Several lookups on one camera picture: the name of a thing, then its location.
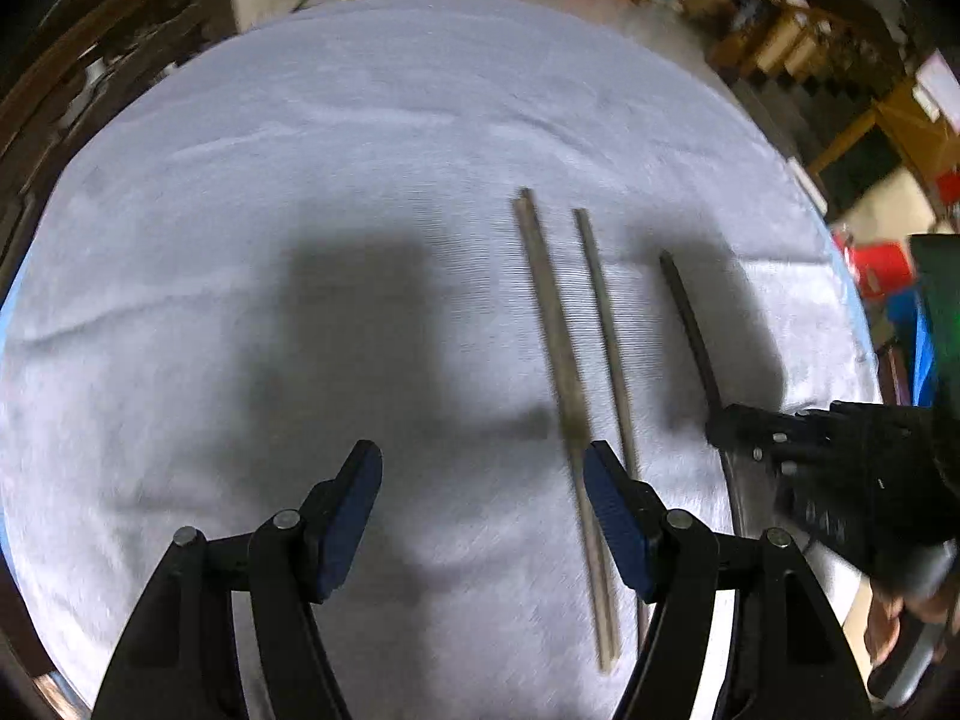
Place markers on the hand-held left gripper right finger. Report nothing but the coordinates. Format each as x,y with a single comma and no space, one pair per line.
615,517

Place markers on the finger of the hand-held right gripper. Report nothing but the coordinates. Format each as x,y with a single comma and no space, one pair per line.
780,465
750,424

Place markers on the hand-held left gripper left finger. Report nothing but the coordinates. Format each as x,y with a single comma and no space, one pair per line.
349,517

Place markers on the person's right hand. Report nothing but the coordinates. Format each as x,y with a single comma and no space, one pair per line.
883,626

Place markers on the blue garment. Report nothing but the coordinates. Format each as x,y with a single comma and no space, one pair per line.
924,352

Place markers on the blue under cloth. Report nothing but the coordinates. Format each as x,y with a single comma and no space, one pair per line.
855,300

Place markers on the red plastic stool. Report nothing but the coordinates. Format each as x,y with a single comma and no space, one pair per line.
885,270

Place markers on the beige chair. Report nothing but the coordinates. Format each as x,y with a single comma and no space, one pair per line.
885,199

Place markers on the grey tablecloth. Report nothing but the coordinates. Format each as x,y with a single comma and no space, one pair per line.
300,202

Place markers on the wooden stair railing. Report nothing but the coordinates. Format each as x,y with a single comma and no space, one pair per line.
810,37

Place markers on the carved dark wooden table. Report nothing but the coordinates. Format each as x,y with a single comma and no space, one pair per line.
90,67

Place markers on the wall calendar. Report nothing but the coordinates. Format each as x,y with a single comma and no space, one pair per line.
941,86

